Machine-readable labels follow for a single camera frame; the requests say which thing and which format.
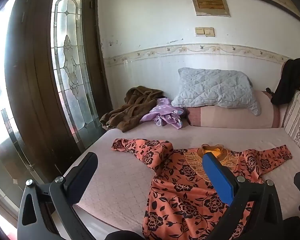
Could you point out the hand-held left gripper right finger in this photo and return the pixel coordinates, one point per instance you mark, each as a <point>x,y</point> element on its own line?
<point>218,177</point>

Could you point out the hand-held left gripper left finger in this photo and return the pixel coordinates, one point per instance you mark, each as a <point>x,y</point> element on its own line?
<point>82,176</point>

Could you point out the orange black floral dress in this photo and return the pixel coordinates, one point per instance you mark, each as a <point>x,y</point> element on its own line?
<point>180,180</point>

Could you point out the pink quilted bed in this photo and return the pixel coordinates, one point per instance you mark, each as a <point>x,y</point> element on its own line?
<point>120,175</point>

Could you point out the pink bolster cushion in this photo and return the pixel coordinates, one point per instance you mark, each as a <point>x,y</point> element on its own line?
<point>227,118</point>

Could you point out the striped floral back cushion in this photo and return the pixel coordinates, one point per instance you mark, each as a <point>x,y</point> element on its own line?
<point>298,120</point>

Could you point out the brown fleece robe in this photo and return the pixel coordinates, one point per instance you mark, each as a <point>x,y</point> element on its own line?
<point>130,107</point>

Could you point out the purple floral garment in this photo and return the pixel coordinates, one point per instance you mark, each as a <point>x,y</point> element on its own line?
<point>165,112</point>

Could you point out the grey quilted pillow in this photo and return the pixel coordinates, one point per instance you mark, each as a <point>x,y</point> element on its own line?
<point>215,90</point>

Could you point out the black garment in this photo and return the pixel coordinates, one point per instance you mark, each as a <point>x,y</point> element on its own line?
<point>292,80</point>

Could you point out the wooden stained glass door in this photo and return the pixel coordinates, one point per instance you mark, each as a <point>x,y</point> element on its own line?
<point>35,80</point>

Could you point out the beige wall light switch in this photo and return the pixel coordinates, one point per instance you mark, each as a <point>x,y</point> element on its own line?
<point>205,31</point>

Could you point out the wall plaque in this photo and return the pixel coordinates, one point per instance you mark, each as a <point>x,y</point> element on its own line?
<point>210,3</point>

